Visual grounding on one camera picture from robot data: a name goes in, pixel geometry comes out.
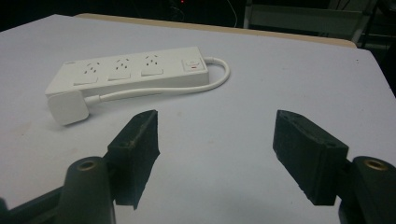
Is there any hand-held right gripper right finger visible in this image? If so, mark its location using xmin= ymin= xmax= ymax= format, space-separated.
xmin=272 ymin=109 xmax=350 ymax=206

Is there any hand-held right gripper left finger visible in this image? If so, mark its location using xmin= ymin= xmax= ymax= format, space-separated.
xmin=104 ymin=109 xmax=161 ymax=210

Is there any white power strip cable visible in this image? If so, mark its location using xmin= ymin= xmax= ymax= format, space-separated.
xmin=84 ymin=56 xmax=231 ymax=105

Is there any thin white cable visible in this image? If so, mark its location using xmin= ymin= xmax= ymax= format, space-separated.
xmin=226 ymin=0 xmax=239 ymax=28

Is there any white power plug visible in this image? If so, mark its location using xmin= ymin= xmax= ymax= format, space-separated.
xmin=46 ymin=90 xmax=92 ymax=126

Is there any white power strip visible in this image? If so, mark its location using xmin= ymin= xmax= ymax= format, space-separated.
xmin=44 ymin=46 xmax=210 ymax=97

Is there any grey metal stand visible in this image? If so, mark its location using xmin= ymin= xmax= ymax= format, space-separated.
xmin=243 ymin=0 xmax=379 ymax=45

